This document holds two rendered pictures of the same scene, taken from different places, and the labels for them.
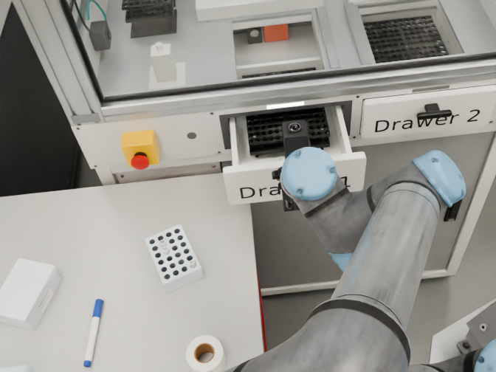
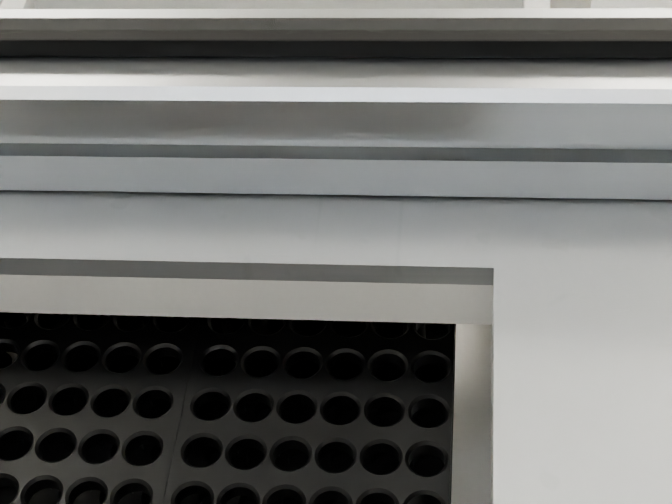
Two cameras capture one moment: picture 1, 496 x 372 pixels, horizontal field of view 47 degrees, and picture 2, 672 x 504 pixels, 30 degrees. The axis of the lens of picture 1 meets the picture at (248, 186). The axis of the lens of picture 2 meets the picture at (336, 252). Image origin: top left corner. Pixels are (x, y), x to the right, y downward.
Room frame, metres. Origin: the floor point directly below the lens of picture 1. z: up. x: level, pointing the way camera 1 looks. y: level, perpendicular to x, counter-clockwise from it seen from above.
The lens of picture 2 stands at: (1.23, -0.03, 1.23)
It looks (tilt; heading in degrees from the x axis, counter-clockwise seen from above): 47 degrees down; 187
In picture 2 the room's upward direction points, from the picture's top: 5 degrees counter-clockwise
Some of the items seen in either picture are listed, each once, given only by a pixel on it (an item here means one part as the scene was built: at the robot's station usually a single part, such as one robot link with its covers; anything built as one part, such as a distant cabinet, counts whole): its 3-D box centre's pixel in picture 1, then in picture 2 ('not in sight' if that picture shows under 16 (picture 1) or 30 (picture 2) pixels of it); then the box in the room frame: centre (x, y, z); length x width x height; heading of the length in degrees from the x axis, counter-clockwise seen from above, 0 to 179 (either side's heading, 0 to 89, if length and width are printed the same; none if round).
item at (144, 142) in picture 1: (141, 149); not in sight; (0.88, 0.23, 0.88); 0.07 x 0.05 x 0.07; 88
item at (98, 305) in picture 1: (93, 331); not in sight; (0.51, 0.34, 0.77); 0.14 x 0.02 x 0.02; 173
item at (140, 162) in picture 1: (140, 160); not in sight; (0.85, 0.23, 0.88); 0.04 x 0.03 x 0.04; 88
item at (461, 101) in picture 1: (426, 112); not in sight; (0.87, -0.42, 0.87); 0.29 x 0.02 x 0.11; 88
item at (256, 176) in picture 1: (294, 178); not in sight; (0.74, -0.10, 0.87); 0.29 x 0.02 x 0.11; 88
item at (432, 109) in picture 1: (432, 111); not in sight; (0.85, -0.42, 0.91); 0.07 x 0.04 x 0.01; 88
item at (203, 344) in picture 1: (205, 356); not in sight; (0.42, 0.12, 0.78); 0.07 x 0.07 x 0.04
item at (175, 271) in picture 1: (173, 257); not in sight; (0.65, 0.18, 0.78); 0.12 x 0.08 x 0.04; 19
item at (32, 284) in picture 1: (26, 294); not in sight; (0.61, 0.48, 0.79); 0.13 x 0.09 x 0.05; 158
